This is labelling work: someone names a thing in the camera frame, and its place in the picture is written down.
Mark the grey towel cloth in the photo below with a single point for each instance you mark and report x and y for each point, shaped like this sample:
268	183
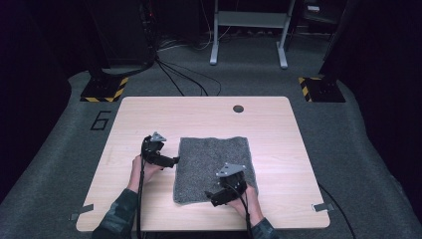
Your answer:
205	159

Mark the dark table grommet hole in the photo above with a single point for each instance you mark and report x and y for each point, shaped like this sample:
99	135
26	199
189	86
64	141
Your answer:
238	109

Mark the dark equipment cabinet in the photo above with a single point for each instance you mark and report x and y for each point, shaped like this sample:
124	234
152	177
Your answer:
121	33

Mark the person's left hand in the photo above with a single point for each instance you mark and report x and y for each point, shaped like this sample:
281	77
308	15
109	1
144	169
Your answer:
141	172

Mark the small white box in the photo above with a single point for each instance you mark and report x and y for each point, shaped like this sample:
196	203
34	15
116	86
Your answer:
313	8

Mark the black hazard-striped base plate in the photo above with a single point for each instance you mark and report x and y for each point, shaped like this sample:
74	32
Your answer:
104	89
323	90

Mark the white metal desk frame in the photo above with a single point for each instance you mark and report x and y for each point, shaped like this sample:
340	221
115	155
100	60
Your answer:
250	20

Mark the person's right hand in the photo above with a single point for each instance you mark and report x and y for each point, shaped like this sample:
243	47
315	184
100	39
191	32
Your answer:
249	202

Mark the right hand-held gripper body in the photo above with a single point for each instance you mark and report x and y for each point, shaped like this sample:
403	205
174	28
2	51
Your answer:
232	186

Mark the grey tape strip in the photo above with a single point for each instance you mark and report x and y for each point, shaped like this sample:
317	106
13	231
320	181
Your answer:
323	207
81	211

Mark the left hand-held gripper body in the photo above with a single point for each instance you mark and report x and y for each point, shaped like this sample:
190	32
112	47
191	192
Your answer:
153	151

